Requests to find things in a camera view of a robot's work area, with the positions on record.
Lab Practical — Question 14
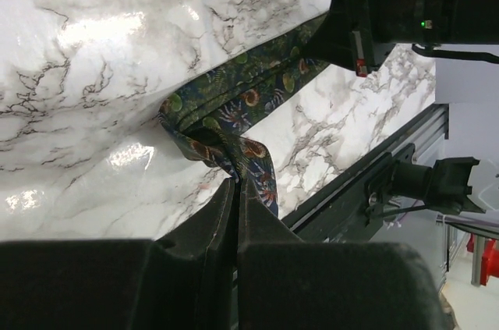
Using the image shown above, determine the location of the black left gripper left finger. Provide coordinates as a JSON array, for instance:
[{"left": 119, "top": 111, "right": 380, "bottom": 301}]
[{"left": 150, "top": 179, "right": 239, "bottom": 329}]

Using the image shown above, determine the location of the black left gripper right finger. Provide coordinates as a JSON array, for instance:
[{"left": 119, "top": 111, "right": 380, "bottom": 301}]
[{"left": 237, "top": 180, "right": 308, "bottom": 329}]

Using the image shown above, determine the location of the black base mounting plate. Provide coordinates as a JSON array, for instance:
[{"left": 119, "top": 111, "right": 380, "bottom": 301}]
[{"left": 282, "top": 105, "right": 449, "bottom": 243}]

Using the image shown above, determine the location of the dark floral patterned necktie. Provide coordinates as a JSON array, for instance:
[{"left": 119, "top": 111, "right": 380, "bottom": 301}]
[{"left": 157, "top": 15, "right": 328, "bottom": 215}]

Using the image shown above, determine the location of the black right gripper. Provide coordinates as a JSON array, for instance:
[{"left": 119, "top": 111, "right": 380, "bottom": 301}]
[{"left": 302, "top": 0, "right": 498, "bottom": 76}]

